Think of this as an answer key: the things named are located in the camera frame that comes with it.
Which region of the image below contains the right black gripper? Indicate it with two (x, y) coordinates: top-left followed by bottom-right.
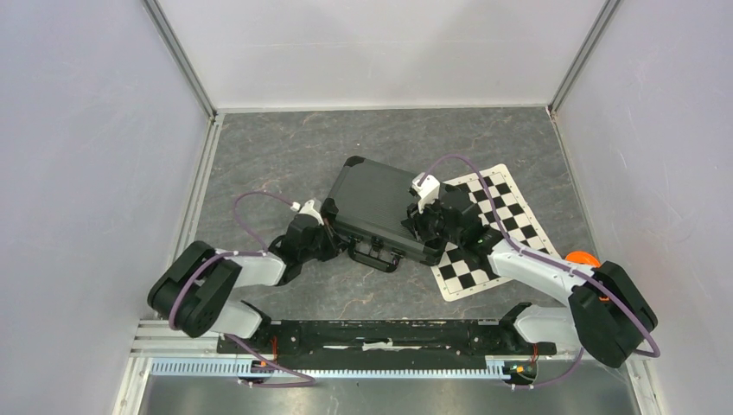
(400, 194), (462, 247)

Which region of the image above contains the black poker set case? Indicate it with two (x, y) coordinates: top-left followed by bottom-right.
(321, 156), (446, 272)

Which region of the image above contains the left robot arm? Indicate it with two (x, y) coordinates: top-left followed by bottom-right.
(147, 214), (345, 353)

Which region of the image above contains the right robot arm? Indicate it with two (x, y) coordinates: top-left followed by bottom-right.
(403, 176), (660, 367)

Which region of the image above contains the black white checkered mat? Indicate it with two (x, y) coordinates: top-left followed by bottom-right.
(429, 163), (563, 303)

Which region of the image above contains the orange tape dispenser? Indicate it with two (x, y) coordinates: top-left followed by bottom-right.
(564, 251), (610, 303)

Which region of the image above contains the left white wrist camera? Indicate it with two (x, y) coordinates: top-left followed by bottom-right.
(290, 199), (324, 226)

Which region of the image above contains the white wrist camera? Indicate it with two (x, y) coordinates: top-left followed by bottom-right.
(290, 199), (324, 226)
(411, 172), (441, 214)

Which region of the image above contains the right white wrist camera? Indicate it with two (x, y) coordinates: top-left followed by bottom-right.
(411, 172), (441, 214)

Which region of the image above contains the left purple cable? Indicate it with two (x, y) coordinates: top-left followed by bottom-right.
(167, 191), (317, 389)

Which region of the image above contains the purple cable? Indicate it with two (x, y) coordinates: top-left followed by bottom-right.
(417, 153), (662, 392)
(167, 191), (317, 389)

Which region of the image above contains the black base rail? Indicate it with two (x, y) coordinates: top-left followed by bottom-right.
(246, 320), (557, 370)

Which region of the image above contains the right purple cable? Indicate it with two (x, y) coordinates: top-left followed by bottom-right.
(417, 153), (662, 392)

